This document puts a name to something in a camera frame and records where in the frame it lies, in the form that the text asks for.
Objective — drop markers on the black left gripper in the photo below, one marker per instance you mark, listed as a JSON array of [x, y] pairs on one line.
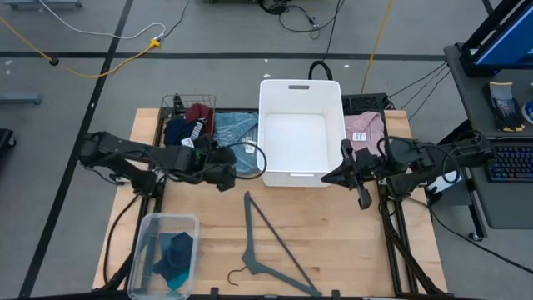
[[220, 171]]

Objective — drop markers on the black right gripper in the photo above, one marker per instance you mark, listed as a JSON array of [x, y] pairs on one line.
[[364, 164]]

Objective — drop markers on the maroon cloth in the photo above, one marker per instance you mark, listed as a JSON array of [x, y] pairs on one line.
[[202, 116]]

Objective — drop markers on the dark blue sock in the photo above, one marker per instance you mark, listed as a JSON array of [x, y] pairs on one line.
[[183, 254]]

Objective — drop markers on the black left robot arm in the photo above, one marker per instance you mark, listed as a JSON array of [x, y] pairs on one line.
[[137, 156]]

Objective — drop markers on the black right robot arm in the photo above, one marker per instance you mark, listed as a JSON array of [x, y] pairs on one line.
[[433, 160]]

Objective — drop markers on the white garment tag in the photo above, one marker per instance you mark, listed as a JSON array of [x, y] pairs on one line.
[[188, 142]]

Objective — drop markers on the blue striped folded shirt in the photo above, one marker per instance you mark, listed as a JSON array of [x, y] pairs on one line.
[[233, 125]]

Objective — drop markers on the white small shirt tag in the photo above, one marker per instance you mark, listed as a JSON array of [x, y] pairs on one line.
[[359, 136]]

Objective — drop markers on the white handwritten shirt tag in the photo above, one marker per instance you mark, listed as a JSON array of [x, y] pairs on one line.
[[250, 148]]

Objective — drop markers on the white perforated plastic basket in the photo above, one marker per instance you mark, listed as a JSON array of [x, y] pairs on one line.
[[302, 141]]

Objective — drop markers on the pink folded shirt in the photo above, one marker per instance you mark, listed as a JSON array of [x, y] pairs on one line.
[[368, 123]]

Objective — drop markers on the white box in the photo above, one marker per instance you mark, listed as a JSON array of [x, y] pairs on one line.
[[440, 183]]

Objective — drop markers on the grey clothes hanger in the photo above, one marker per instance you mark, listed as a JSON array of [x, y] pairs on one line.
[[258, 262]]

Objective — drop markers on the clear plastic bin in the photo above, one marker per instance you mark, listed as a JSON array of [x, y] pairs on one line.
[[141, 266]]

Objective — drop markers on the dark grey side desk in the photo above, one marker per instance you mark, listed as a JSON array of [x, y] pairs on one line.
[[499, 204]]

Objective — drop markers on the black backlit keyboard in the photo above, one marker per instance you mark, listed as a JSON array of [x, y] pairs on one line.
[[514, 164]]

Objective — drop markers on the grey and black work gloves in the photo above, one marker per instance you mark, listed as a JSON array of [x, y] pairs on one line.
[[504, 108]]

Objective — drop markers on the grey floor bar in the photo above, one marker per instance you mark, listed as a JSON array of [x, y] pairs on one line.
[[21, 98]]

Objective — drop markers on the blue and white tape roll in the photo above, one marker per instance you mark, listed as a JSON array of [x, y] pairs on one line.
[[529, 112]]

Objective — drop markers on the black caster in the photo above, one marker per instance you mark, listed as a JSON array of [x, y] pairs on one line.
[[5, 139]]

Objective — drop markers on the black computer monitor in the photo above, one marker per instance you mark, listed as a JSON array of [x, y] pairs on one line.
[[506, 46]]

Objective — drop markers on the grey cart base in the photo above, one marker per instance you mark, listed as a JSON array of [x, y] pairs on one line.
[[41, 3]]

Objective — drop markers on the black aluminium table frame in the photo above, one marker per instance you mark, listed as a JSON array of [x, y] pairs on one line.
[[159, 204]]

